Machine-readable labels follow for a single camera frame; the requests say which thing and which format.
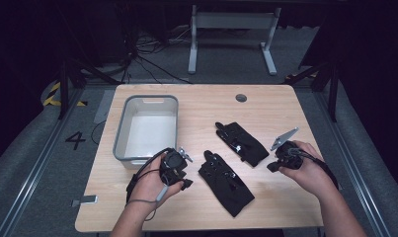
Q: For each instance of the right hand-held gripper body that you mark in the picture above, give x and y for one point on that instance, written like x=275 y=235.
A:
x=289 y=156

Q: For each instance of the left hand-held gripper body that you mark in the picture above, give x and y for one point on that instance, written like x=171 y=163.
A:
x=173 y=166

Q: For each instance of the black glove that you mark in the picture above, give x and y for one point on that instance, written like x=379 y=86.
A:
x=226 y=187
x=246 y=144

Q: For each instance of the grey plastic bin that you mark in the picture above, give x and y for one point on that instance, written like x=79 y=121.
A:
x=150 y=131

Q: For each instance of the person's right hand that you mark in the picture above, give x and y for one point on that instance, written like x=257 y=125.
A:
x=311 y=174

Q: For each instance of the person's left hand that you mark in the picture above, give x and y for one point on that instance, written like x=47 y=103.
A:
x=150 y=186

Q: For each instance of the black metal stand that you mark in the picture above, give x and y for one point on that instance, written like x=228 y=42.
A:
x=64 y=92
x=333 y=95

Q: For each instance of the round table grommet hole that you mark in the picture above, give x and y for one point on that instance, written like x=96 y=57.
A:
x=241 y=98

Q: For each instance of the grey floor tape patch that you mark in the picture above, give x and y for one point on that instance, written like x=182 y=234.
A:
x=103 y=107

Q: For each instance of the metal floor rail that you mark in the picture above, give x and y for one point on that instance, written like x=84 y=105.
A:
x=354 y=171
x=35 y=171

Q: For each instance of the grey metal desk frame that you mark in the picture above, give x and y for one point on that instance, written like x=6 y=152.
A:
x=232 y=19

